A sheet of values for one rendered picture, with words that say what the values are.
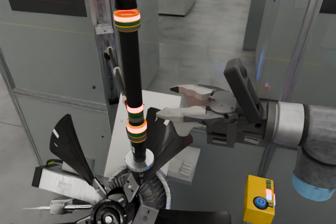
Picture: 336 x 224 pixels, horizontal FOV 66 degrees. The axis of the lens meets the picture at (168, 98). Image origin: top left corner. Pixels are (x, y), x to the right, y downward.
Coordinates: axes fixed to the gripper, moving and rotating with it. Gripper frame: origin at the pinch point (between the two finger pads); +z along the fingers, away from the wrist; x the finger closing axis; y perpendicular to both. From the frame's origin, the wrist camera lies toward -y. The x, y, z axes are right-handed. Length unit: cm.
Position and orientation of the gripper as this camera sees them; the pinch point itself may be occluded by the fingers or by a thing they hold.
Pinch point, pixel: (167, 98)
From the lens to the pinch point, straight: 51.4
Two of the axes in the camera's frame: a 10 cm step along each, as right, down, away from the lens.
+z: -9.5, -1.2, 2.8
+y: 0.5, 8.3, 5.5
